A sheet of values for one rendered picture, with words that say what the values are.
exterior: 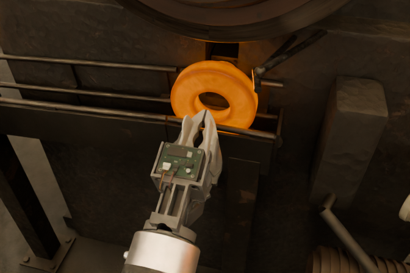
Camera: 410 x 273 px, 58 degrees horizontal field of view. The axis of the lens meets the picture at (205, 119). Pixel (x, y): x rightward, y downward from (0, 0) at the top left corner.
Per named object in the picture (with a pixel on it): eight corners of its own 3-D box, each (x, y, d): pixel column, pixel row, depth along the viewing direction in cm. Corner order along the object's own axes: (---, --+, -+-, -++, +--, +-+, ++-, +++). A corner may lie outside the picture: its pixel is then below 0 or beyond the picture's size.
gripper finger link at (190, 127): (204, 94, 57) (188, 147, 52) (207, 114, 62) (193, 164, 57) (184, 91, 57) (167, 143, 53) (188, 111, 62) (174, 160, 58)
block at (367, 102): (308, 164, 79) (334, 69, 63) (347, 170, 77) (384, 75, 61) (305, 205, 71) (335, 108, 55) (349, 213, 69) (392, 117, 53)
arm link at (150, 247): (196, 287, 50) (129, 270, 52) (204, 250, 52) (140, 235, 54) (188, 277, 42) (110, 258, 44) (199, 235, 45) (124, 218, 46)
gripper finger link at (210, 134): (224, 97, 56) (210, 151, 52) (225, 117, 61) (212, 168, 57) (204, 94, 57) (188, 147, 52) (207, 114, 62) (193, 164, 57)
